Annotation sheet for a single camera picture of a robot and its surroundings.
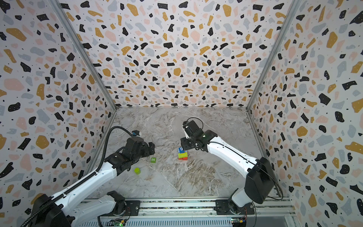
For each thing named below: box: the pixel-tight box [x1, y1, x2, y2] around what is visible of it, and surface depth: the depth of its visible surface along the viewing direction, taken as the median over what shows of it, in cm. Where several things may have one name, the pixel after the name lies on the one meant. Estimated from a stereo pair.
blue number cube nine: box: [178, 146, 185, 154], surface depth 89 cm
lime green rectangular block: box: [178, 151, 188, 159], surface depth 91 cm
